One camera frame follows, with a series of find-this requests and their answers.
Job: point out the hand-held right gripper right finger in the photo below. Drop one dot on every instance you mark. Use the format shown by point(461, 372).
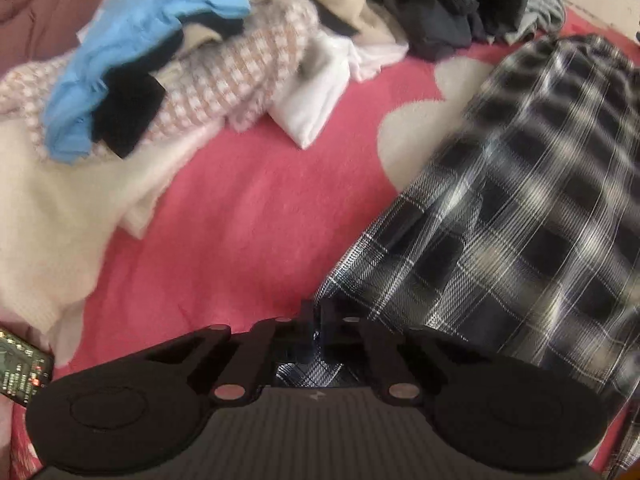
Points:
point(350, 332)

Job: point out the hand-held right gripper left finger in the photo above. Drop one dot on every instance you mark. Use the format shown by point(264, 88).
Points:
point(290, 332)

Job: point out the black white plaid pants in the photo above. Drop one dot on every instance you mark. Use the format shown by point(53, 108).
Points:
point(500, 235)

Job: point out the pink floral blanket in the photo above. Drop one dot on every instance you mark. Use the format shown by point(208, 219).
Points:
point(250, 210)

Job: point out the cream sweater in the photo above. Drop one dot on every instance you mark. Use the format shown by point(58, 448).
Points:
point(60, 220)

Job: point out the white garment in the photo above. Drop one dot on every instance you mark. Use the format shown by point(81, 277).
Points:
point(310, 105)

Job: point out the pink houndstooth sweater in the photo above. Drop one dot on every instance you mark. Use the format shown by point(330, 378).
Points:
point(225, 75)

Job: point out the black garment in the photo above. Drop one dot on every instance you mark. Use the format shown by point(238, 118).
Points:
point(130, 105)

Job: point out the sky blue garment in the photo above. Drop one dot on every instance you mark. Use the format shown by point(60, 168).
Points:
point(130, 25)

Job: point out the mauve quilt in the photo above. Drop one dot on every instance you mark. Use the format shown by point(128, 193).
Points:
point(40, 5)

